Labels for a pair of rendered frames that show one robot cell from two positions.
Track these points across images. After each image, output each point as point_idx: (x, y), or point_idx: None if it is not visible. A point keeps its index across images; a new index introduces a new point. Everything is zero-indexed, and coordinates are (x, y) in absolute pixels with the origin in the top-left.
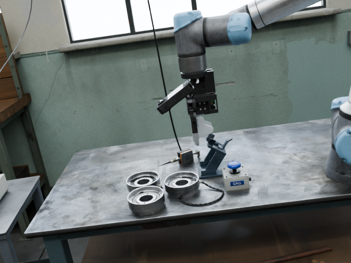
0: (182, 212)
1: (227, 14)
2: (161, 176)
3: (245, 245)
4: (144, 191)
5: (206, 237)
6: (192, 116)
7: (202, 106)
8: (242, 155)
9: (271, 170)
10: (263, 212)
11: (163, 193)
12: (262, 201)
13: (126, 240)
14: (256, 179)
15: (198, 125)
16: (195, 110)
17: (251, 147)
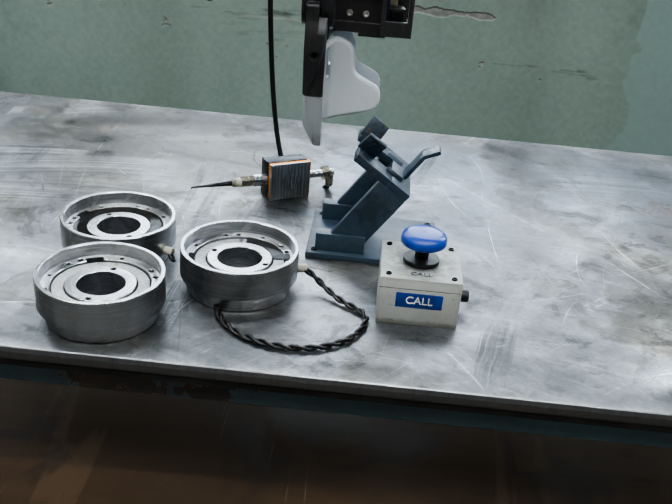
0: (207, 357)
1: None
2: (190, 220)
3: (401, 486)
4: (108, 257)
5: (294, 431)
6: (313, 28)
7: (360, 2)
8: (460, 212)
9: (540, 281)
10: (481, 416)
11: (159, 281)
12: (489, 382)
13: (57, 386)
14: (485, 300)
15: (331, 71)
16: (327, 12)
17: (495, 197)
